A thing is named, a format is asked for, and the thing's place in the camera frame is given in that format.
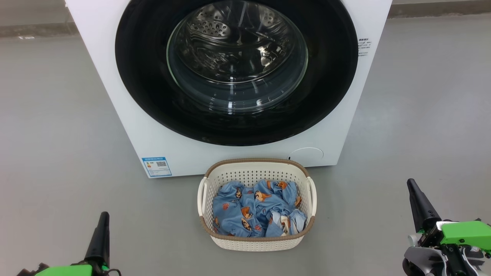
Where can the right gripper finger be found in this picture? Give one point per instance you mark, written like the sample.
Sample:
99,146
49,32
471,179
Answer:
422,209

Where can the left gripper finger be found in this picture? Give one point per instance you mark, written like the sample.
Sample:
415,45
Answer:
99,241

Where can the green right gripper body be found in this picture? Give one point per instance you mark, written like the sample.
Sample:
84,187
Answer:
460,234

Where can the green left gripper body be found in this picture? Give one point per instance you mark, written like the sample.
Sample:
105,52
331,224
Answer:
65,271

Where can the round glass washer door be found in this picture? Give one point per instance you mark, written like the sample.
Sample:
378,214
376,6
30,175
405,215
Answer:
142,76

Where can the white front-load washing machine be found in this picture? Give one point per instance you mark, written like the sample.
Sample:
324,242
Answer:
115,96

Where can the blue energy label sticker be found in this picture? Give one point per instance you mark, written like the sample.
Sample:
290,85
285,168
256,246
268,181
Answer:
156,167

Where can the cream perforated laundry basket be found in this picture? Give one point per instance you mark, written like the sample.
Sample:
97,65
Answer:
253,172

